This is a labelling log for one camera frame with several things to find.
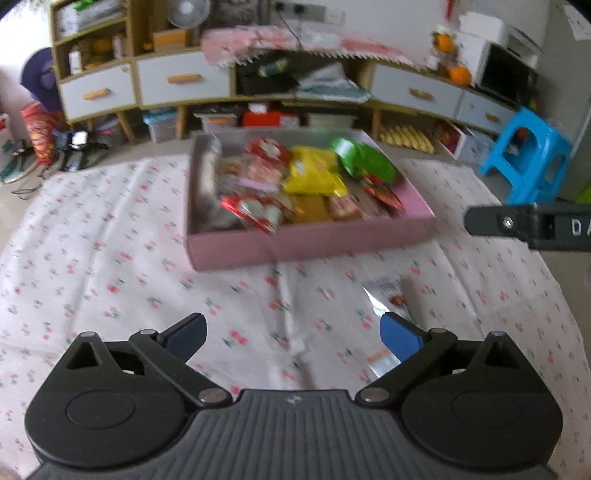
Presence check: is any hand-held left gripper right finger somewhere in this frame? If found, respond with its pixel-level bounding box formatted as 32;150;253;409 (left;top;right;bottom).
355;311;540;408

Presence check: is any pink tasselled cloth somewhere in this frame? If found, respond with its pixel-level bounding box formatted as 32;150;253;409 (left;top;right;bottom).
202;27;428;70

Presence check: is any wooden TV cabinet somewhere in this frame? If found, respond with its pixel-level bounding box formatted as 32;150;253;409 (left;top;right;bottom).
48;0;520;144

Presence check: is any red white small packet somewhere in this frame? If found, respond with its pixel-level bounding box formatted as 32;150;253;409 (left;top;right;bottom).
245;138;291;162

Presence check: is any green snack packet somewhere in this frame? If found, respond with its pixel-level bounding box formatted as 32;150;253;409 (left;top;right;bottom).
330;137;400;185

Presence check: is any wall socket strip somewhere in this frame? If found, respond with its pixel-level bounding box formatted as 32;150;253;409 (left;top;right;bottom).
274;2;347;24

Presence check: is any stack of papers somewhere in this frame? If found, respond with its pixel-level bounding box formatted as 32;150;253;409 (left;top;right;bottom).
55;0;127;33

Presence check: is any red printed bag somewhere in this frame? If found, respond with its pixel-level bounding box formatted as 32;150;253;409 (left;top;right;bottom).
21;102;63;166

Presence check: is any framed raccoon picture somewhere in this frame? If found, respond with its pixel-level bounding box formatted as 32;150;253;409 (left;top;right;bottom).
217;0;259;27

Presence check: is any cherry print cloth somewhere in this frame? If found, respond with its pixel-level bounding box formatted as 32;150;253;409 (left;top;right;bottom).
0;154;583;464

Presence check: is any purple hat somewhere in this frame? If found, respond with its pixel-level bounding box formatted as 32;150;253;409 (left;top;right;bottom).
21;47;61;112

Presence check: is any green black tool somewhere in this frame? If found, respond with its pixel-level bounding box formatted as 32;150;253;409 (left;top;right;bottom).
0;138;38;185

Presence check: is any orange label snack packet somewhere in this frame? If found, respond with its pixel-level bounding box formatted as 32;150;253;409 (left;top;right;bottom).
362;274;416;374

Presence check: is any white desk fan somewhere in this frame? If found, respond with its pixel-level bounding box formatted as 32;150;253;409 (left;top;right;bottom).
167;0;211;28

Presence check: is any red box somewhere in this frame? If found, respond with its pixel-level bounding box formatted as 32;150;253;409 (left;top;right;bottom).
242;110;301;129

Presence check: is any white drawer wooden handle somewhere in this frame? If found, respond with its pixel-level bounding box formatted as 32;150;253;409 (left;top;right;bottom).
372;65;465;109
137;53;232;107
457;90;518;130
58;67;137;123

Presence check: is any dark red snack packet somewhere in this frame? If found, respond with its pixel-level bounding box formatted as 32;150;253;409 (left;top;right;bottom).
360;173;407;213

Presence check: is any red strawberry print packet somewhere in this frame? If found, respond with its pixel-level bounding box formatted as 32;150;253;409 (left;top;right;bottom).
222;194;282;234

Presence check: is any brown cardboard box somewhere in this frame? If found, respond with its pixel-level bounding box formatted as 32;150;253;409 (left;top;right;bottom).
152;28;191;51

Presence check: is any gold snack packet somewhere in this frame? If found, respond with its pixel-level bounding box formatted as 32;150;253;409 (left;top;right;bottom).
291;194;331;224

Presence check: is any pink cardboard box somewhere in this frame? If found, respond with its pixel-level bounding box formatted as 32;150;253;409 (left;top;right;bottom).
185;129;439;273

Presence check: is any pile of folded papers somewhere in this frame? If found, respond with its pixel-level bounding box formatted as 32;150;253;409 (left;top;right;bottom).
295;62;372;103

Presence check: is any blue lid storage bin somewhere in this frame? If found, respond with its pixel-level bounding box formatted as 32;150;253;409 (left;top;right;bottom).
143;108;178;143

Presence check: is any blue plastic stool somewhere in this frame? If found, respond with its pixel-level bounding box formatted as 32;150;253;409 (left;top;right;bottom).
479;107;573;206

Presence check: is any clear bin black lid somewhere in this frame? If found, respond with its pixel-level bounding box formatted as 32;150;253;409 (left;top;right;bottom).
194;108;241;134

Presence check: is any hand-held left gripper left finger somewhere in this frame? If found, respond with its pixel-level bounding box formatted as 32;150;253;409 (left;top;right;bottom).
46;312;234;408

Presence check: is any white printed box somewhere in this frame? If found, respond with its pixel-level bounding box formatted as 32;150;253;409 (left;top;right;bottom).
434;121;497;162

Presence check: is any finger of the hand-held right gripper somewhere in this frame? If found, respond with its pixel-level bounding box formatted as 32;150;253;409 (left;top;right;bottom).
463;204;534;241

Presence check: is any black bag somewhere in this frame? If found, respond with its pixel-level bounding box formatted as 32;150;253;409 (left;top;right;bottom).
240;53;301;95

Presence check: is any silver egg roll packet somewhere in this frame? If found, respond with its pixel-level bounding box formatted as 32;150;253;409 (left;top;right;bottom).
196;134;222;232

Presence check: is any white microwave oven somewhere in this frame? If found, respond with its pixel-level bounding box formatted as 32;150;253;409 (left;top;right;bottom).
473;39;540;108

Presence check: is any black power cable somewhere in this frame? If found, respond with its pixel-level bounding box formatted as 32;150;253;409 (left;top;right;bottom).
277;7;305;51

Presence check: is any grey refrigerator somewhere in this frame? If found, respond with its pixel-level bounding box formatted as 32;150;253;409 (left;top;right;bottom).
536;0;591;204

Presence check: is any white foam box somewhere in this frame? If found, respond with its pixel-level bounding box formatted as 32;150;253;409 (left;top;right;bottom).
459;11;511;38

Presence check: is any yellow snack packet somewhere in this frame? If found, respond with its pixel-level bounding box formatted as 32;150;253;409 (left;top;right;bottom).
281;147;349;197

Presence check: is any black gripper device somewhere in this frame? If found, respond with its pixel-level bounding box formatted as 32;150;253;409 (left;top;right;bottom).
53;130;109;172

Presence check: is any yellow plush toy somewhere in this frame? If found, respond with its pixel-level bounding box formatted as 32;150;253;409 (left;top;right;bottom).
90;39;114;63

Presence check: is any yellow egg tray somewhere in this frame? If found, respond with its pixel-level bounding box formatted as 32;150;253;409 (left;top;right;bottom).
379;122;435;153

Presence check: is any white printer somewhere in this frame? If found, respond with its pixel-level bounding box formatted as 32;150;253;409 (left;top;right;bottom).
505;23;543;56

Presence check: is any white storage bin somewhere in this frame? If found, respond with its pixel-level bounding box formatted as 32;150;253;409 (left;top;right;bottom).
307;112;356;130

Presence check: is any brown wafer packet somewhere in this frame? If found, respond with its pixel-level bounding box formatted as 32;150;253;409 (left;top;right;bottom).
328;196;363;220

